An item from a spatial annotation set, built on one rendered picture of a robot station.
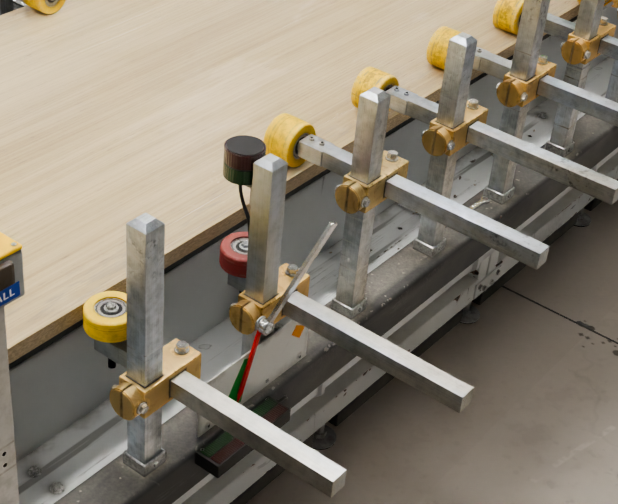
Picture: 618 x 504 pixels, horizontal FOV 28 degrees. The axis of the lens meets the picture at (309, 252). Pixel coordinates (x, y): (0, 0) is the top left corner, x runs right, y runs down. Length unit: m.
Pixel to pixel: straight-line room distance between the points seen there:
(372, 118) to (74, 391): 0.63
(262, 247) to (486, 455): 1.27
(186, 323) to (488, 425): 1.09
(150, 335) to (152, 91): 0.77
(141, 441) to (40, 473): 0.22
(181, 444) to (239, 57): 0.90
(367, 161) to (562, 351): 1.44
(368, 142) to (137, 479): 0.62
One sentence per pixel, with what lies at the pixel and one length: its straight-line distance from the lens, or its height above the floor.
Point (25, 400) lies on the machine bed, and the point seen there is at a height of 0.73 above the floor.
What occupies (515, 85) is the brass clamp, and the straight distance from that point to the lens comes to 2.36.
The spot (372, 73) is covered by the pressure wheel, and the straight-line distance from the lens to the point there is 2.30.
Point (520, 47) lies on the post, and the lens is 2.36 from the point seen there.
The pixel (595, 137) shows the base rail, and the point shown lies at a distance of 2.80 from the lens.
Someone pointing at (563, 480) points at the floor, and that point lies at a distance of 2.95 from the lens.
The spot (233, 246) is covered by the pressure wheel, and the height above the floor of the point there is 0.91.
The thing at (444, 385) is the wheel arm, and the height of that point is 0.86.
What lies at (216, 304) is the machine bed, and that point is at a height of 0.66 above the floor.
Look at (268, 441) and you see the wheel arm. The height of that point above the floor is 0.86.
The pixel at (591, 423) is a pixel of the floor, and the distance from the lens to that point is 3.12.
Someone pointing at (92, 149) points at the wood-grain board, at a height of 0.90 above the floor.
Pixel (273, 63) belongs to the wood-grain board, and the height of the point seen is 0.90.
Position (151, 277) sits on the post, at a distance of 1.62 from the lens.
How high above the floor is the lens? 2.03
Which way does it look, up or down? 35 degrees down
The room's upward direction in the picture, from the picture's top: 6 degrees clockwise
